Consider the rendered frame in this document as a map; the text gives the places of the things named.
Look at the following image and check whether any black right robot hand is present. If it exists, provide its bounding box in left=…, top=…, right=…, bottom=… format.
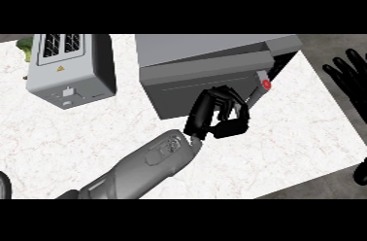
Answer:
left=321, top=49, right=367, bottom=187

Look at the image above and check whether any dark grey microwave door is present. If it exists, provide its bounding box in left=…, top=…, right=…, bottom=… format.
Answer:
left=138, top=50, right=277, bottom=121

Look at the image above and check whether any dark round object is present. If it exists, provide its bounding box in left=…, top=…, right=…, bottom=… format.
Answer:
left=0, top=171, right=13, bottom=200

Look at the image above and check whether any grey microwave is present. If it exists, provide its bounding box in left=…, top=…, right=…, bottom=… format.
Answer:
left=132, top=34, right=303, bottom=121

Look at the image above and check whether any silver toaster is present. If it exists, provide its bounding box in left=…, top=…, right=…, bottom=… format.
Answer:
left=25, top=34, right=118, bottom=111

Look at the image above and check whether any green vegetable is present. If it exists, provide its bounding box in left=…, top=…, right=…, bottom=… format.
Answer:
left=16, top=36, right=34, bottom=63

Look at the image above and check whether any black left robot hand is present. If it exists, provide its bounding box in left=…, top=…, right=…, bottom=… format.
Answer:
left=182, top=86, right=252, bottom=142

